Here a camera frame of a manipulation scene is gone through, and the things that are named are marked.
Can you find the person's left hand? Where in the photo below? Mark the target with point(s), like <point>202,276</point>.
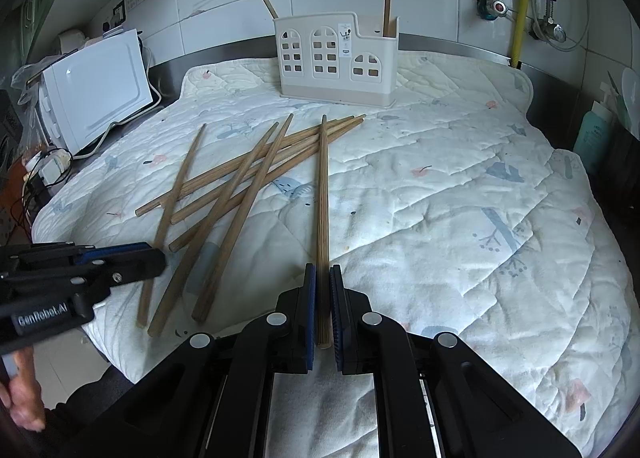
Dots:
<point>27,403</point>

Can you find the teal dish soap bottle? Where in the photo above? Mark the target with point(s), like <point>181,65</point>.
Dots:
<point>592,138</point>

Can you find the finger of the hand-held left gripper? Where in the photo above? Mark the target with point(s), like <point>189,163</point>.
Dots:
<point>120,250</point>
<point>140,265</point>

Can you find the white quilted printed blanket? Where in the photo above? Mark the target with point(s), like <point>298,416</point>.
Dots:
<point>450,188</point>

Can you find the white microwave oven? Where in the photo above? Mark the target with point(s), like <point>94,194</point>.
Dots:
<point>95,88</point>

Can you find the small white appliance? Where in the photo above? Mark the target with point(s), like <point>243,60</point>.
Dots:
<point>74,39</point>

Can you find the white plastic chopstick holder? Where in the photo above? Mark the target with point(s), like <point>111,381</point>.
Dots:
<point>325,83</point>

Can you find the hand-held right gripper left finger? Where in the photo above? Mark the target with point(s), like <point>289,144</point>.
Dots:
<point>311,298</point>

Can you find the white rice paddle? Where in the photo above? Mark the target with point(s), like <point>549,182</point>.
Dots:
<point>629,93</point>

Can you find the metal angle valve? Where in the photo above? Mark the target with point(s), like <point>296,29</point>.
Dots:
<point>552,32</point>

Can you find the white power adapter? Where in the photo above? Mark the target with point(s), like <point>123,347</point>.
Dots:
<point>55,165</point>

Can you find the black wall socket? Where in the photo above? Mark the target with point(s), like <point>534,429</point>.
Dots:
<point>118,13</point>

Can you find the person's dark clothing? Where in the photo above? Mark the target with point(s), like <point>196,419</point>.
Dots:
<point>85,408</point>

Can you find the bunch of wooden chopsticks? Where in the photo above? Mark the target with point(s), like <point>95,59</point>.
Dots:
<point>259,160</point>

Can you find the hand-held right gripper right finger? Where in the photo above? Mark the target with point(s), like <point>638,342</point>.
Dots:
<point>335,308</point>

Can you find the red-knob metal valve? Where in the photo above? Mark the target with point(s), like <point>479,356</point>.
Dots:
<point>492,7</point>

